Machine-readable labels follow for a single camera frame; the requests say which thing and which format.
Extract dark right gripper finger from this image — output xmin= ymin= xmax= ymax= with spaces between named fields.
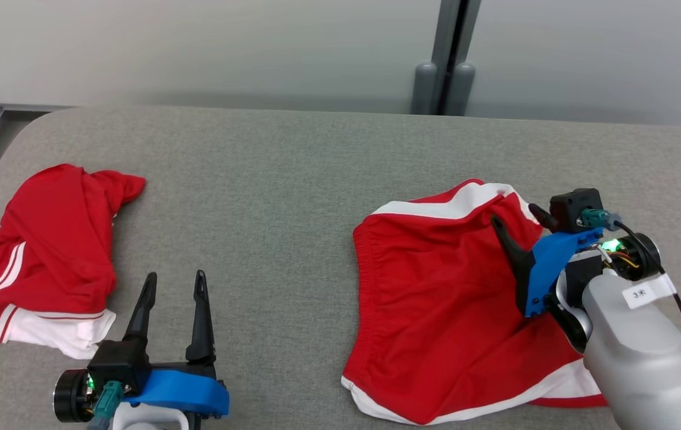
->
xmin=528 ymin=203 xmax=559 ymax=234
xmin=490 ymin=215 xmax=535 ymax=282

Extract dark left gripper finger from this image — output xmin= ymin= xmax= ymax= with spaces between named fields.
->
xmin=124 ymin=272 xmax=158 ymax=346
xmin=185 ymin=270 xmax=217 ymax=367

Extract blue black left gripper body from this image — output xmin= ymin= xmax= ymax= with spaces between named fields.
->
xmin=128 ymin=360 xmax=231 ymax=430

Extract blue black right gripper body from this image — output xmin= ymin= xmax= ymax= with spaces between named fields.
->
xmin=516 ymin=227 xmax=607 ymax=354

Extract red shorts white trim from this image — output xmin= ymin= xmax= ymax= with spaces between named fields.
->
xmin=340 ymin=178 xmax=609 ymax=426

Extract red Bulls jersey white sleeves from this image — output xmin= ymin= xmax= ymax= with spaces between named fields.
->
xmin=0 ymin=164 xmax=148 ymax=361

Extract white label tag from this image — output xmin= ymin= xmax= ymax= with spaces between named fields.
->
xmin=622 ymin=274 xmax=677 ymax=311

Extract right arm cable teal plug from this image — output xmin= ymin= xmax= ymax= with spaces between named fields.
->
xmin=579 ymin=208 xmax=681 ymax=358

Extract arm cable teal plug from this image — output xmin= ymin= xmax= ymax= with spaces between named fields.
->
xmin=579 ymin=208 xmax=681 ymax=358
xmin=87 ymin=380 xmax=125 ymax=430

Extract left arm cable teal plug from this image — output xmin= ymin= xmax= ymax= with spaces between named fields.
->
xmin=87 ymin=380 xmax=125 ymax=430

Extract grey cylindrical post foot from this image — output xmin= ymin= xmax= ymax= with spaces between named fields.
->
xmin=447 ymin=62 xmax=476 ymax=116
xmin=411 ymin=61 xmax=438 ymax=115

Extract grey partition post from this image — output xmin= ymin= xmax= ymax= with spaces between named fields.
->
xmin=430 ymin=0 xmax=483 ymax=116

